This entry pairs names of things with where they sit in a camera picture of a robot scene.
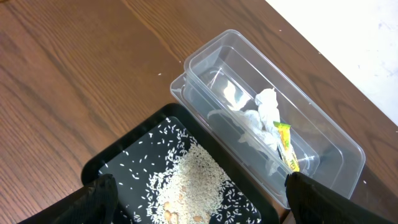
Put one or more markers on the white rice leftovers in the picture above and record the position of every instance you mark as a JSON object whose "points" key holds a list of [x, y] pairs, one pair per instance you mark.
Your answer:
{"points": [[167, 177]]}

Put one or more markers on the clear plastic waste bin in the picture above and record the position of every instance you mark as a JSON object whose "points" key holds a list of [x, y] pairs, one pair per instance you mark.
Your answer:
{"points": [[229, 76]]}

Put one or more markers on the black plastic tray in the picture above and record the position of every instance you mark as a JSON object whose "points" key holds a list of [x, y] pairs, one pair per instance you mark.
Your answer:
{"points": [[140, 130]]}

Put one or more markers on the yellow green snack wrapper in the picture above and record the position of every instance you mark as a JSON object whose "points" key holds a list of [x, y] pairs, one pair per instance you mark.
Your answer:
{"points": [[287, 152]]}

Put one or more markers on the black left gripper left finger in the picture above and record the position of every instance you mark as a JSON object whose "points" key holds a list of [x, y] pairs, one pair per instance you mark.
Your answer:
{"points": [[93, 203]]}

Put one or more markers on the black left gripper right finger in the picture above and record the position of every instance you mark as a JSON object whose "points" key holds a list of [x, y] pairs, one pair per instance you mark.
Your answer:
{"points": [[313, 203]]}

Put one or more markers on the white napkin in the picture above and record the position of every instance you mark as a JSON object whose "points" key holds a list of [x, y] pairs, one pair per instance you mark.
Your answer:
{"points": [[254, 117]]}

